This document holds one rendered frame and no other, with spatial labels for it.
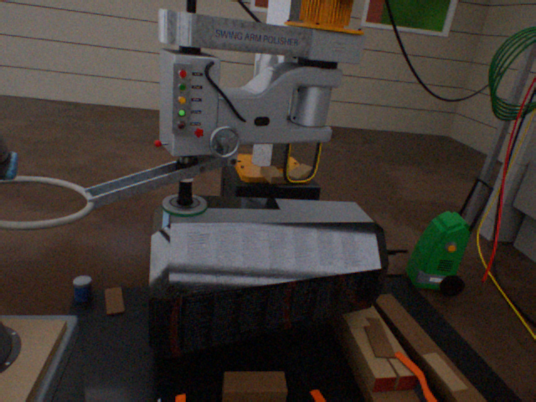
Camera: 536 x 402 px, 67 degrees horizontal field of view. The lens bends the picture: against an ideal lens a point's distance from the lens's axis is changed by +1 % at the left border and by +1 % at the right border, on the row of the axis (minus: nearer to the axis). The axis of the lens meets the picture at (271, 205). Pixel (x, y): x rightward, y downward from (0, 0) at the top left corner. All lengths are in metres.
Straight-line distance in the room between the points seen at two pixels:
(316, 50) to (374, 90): 6.59
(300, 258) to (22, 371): 1.22
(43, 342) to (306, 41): 1.53
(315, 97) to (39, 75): 6.81
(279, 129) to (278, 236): 0.52
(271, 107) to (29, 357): 1.35
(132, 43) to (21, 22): 1.74
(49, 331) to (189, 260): 0.74
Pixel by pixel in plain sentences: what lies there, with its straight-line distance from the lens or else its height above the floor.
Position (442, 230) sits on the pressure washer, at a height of 0.50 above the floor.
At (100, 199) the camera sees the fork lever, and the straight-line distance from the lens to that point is 1.86.
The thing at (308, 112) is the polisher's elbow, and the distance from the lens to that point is 2.08.
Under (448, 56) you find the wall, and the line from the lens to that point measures 9.09.
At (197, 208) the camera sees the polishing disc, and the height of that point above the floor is 0.86.
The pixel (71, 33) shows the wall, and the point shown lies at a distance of 8.16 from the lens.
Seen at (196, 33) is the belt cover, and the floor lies 1.63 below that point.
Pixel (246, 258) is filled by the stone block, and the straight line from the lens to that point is 1.88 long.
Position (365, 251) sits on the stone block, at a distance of 2.10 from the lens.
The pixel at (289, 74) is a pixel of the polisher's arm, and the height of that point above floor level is 1.50.
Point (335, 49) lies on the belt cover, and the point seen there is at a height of 1.63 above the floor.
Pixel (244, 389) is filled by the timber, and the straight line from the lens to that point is 2.08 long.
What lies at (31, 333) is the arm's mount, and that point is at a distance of 1.28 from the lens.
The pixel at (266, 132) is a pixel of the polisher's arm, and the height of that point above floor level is 1.23.
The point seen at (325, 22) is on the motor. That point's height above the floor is 1.74.
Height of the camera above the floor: 1.69
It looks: 24 degrees down
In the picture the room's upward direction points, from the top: 8 degrees clockwise
